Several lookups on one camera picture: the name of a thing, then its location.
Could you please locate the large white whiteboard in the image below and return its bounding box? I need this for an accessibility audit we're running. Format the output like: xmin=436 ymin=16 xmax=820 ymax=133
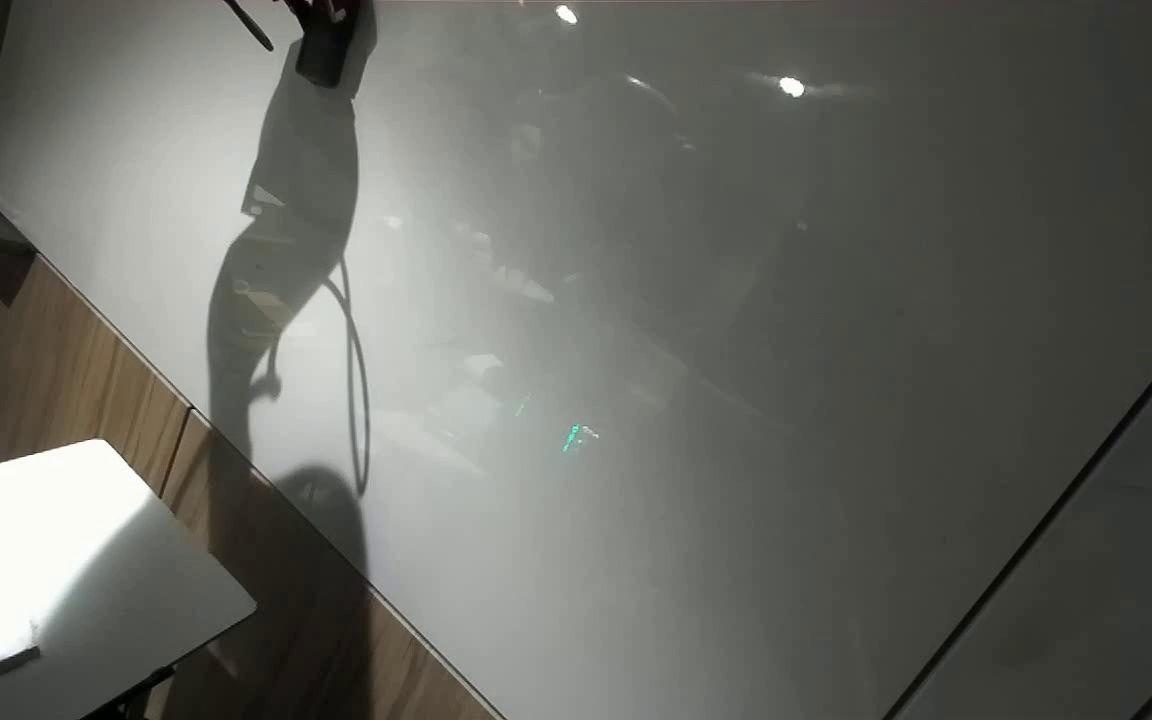
xmin=0 ymin=0 xmax=1152 ymax=720

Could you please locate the small white table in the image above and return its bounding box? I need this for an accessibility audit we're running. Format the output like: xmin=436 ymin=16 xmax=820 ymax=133
xmin=0 ymin=435 xmax=258 ymax=720

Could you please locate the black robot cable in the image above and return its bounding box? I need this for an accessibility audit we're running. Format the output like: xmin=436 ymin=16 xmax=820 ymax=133
xmin=223 ymin=0 xmax=279 ymax=55

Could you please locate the black felt board duster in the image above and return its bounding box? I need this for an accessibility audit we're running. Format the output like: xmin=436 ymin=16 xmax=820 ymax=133
xmin=293 ymin=19 xmax=378 ymax=93

